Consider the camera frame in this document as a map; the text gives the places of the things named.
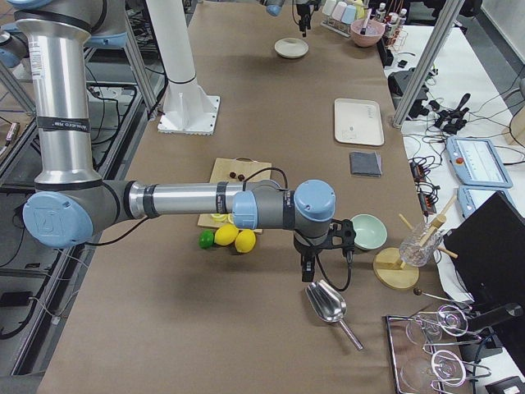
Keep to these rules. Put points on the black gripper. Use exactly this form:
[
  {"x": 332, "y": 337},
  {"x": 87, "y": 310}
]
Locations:
[
  {"x": 303, "y": 12},
  {"x": 306, "y": 249}
]

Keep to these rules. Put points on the beige round plate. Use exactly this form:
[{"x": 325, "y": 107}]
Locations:
[{"x": 291, "y": 48}]

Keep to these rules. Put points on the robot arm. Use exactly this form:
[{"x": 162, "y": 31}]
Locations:
[
  {"x": 72, "y": 200},
  {"x": 274, "y": 7}
]

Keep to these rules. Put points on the white rabbit tray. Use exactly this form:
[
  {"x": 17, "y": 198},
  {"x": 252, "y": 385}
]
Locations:
[{"x": 358, "y": 121}]

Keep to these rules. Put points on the metal scoop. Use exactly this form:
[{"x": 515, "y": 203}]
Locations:
[{"x": 330, "y": 306}]

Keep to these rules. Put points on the yellow lemon far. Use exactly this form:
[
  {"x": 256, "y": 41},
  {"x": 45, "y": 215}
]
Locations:
[{"x": 245, "y": 241}]

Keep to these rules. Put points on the yellow lemon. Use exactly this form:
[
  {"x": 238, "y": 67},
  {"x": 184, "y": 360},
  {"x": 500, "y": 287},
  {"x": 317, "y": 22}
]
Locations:
[
  {"x": 245, "y": 241},
  {"x": 226, "y": 234}
]

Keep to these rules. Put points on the mint green bowl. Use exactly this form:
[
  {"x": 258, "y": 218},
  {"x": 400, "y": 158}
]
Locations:
[{"x": 371, "y": 233}]

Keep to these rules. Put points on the pink bowl with ice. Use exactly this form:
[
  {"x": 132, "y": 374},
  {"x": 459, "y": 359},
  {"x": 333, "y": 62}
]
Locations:
[{"x": 374, "y": 32}]

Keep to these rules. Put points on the wooden cup stand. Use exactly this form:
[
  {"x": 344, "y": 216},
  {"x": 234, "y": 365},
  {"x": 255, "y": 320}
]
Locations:
[{"x": 392, "y": 271}]

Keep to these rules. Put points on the yellow lemon near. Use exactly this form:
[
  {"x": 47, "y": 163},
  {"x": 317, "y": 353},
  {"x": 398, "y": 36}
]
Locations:
[{"x": 226, "y": 234}]

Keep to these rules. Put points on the upper lemon slice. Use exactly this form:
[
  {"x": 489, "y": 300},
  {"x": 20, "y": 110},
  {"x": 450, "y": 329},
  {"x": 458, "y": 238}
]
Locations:
[{"x": 219, "y": 217}]

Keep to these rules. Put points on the green lime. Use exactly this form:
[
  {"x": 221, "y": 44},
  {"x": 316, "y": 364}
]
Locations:
[{"x": 206, "y": 239}]

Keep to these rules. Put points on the glass cup on stand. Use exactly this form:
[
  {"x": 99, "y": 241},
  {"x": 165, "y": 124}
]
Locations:
[{"x": 417, "y": 248}]

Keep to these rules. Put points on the grey folded cloth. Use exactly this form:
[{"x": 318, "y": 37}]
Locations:
[{"x": 365, "y": 164}]

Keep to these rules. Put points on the wooden cutting board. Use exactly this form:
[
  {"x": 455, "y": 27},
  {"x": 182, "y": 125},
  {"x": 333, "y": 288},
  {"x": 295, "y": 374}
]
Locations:
[{"x": 220, "y": 172}]

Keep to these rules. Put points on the metal glass rack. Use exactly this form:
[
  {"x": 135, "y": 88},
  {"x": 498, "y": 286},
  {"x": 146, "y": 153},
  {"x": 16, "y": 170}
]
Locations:
[{"x": 424, "y": 354}]

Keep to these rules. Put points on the blue teach pendant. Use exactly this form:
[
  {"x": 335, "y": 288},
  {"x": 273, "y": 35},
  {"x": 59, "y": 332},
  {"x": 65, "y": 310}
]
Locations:
[
  {"x": 476, "y": 162},
  {"x": 470, "y": 198}
]

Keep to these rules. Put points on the black monitor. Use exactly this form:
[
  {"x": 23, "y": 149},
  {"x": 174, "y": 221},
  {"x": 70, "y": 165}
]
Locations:
[{"x": 490, "y": 248}]

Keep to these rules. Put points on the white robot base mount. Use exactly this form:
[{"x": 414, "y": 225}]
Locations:
[{"x": 187, "y": 109}]

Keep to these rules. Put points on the aluminium frame post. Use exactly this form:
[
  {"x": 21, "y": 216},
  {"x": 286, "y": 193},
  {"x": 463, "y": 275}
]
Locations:
[{"x": 438, "y": 36}]

